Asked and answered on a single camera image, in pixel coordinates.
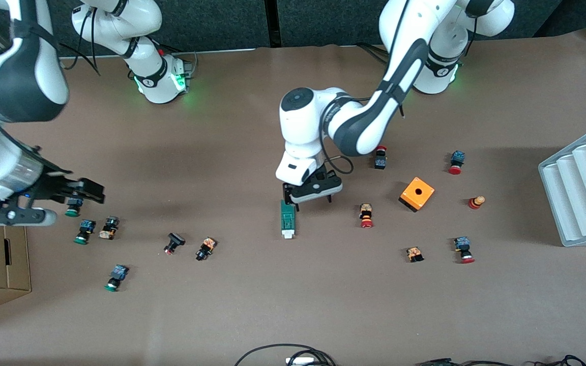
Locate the small white device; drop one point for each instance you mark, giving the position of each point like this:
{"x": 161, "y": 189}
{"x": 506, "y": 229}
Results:
{"x": 300, "y": 361}

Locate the grey ribbed tray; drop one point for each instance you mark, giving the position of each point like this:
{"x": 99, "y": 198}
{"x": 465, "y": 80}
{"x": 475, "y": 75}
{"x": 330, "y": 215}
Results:
{"x": 583, "y": 193}

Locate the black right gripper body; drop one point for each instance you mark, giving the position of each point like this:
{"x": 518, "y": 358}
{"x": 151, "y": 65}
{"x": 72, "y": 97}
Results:
{"x": 55, "y": 186}

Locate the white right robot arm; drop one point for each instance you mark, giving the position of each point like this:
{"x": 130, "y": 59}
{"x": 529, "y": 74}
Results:
{"x": 28, "y": 76}

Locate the green mushroom push button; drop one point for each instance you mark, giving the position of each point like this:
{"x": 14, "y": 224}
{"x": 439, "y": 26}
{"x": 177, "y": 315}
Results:
{"x": 72, "y": 210}
{"x": 85, "y": 229}
{"x": 118, "y": 274}

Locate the red mushroom button blue block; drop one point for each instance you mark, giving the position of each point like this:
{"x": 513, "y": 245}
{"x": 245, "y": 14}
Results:
{"x": 463, "y": 246}
{"x": 457, "y": 158}

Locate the small orange contact block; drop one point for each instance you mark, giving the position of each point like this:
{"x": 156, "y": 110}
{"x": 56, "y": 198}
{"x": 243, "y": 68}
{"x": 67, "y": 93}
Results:
{"x": 414, "y": 253}

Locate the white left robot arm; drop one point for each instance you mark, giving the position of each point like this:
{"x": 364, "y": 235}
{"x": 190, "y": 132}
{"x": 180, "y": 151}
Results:
{"x": 374, "y": 117}

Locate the black square button red block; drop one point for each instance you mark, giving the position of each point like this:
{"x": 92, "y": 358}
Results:
{"x": 175, "y": 240}

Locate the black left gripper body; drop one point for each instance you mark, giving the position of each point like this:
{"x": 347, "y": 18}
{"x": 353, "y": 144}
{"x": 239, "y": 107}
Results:
{"x": 326, "y": 179}

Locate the green load switch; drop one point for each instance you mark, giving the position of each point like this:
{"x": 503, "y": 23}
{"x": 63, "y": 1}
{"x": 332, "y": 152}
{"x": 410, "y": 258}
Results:
{"x": 288, "y": 221}

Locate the red yellow emergency stop head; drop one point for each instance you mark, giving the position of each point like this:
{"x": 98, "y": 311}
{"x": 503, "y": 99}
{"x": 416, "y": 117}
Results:
{"x": 475, "y": 203}

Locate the orange button enclosure box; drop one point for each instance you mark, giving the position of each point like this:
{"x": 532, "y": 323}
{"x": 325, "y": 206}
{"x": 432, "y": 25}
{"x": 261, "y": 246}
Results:
{"x": 417, "y": 193}

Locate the red emergency stop orange block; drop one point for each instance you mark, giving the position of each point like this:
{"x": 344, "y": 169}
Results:
{"x": 366, "y": 213}

